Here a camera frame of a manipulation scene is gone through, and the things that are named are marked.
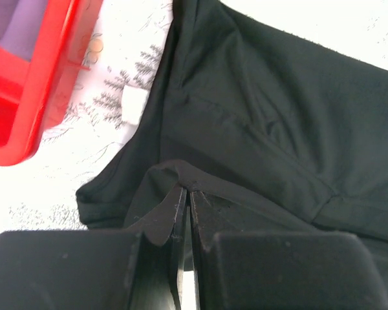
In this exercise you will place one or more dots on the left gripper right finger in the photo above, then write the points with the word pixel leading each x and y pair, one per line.
pixel 278 269

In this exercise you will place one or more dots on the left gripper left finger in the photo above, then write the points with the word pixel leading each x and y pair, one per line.
pixel 138 267

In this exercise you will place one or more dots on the black t shirt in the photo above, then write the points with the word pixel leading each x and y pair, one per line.
pixel 272 131

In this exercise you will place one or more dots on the red plastic bin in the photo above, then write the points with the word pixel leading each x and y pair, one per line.
pixel 34 94

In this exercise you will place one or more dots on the white garment label tag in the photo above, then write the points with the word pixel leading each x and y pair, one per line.
pixel 133 103

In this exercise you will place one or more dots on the floral patterned table mat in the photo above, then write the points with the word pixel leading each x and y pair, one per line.
pixel 40 192

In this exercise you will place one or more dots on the purple crumpled t shirt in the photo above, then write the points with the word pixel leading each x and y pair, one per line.
pixel 20 22

